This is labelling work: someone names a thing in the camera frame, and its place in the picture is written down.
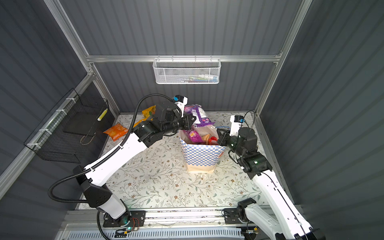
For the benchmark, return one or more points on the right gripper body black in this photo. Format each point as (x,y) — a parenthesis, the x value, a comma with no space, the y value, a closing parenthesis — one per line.
(231,143)

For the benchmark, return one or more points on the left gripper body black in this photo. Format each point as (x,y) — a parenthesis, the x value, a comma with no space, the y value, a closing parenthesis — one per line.
(178,124)

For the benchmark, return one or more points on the magenta snack bag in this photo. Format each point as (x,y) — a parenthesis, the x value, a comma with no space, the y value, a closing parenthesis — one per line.
(194,137)

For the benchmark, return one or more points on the red gummy snack bag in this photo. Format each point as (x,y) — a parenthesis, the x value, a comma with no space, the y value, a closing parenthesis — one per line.
(213,141)

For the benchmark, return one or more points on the purple white snack bag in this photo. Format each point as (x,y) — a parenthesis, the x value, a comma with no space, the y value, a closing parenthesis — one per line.
(197,111)

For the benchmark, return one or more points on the blue checkered paper bag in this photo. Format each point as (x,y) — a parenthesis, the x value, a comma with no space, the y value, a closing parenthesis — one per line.
(201,158)

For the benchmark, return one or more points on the brown kraft pouch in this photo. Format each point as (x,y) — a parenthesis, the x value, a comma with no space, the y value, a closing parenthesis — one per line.
(206,139)

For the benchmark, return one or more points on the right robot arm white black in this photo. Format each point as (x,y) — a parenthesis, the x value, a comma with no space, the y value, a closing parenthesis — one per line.
(288,223)

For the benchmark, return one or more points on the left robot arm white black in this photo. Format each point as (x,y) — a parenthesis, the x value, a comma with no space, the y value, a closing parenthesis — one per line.
(94,185)

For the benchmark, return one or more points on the yellow gummy bag middle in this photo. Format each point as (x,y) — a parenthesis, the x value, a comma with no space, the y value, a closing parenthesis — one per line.
(140,121)

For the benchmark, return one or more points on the yellow gummy bag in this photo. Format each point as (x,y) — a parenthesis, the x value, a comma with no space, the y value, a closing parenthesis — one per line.
(140,121)
(149,111)

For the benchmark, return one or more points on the yellow gummy bag back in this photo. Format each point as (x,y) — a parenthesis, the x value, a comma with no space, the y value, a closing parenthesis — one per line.
(149,111)

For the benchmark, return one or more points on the orange chip bag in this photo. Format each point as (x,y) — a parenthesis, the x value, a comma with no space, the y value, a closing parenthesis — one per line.
(116,132)

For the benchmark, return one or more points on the markers in white basket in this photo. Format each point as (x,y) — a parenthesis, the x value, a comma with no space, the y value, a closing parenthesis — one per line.
(200,79)

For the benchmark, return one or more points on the yellow marker in black basket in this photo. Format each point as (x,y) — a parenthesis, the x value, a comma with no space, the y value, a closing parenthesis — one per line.
(101,116)

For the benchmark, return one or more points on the white vent grille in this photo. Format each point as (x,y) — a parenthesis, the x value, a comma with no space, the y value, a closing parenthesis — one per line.
(178,234)

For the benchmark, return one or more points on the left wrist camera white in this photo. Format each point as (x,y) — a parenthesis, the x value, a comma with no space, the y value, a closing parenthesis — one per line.
(181,102)

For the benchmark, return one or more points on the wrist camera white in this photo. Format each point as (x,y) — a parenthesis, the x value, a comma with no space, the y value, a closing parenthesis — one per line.
(236,124)
(181,102)

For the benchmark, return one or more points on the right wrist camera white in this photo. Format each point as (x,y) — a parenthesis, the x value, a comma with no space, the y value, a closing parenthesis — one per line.
(236,124)

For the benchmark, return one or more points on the white wire mesh basket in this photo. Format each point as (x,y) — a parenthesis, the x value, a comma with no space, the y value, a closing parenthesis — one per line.
(167,72)

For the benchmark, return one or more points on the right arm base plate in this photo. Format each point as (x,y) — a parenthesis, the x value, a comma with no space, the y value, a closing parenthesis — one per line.
(234,216)

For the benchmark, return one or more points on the black wire basket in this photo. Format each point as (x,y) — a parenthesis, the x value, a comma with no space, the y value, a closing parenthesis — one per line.
(72,134)

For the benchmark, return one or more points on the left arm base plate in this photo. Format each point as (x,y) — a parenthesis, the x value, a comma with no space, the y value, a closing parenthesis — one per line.
(131,219)

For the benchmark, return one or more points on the aluminium front rail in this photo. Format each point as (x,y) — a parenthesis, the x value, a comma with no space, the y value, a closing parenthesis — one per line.
(206,217)

